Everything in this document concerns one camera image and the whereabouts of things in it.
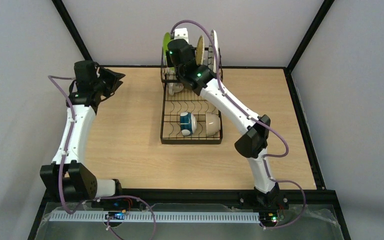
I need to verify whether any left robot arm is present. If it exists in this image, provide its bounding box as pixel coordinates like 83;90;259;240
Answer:
39;60;125;202

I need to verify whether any black frame front rail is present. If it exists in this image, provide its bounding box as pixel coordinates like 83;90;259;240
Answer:
42;188;339;208

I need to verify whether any woven bamboo coaster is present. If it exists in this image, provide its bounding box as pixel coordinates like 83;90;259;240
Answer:
195;35;205;66

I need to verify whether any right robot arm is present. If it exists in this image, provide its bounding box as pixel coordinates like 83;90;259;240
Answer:
166;38;275;194

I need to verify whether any white ceramic bowl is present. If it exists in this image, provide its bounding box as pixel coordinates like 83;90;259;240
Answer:
205;112;221;137

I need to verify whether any small blue rimmed bowl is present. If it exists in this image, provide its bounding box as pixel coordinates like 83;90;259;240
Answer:
179;112;197;137

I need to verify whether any black wire dish rack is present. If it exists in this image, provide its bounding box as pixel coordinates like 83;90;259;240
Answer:
159;50;223;145

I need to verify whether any beige patterned mug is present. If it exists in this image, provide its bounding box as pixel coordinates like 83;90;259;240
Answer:
166;67;184;96

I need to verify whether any white slotted cable duct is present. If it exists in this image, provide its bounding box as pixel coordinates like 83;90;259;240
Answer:
48;210;260;224

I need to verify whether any green plate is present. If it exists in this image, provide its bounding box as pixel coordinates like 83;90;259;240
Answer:
162;32;175;71

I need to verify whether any blue striped white plate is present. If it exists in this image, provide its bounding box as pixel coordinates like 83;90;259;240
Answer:
207;29;220;73

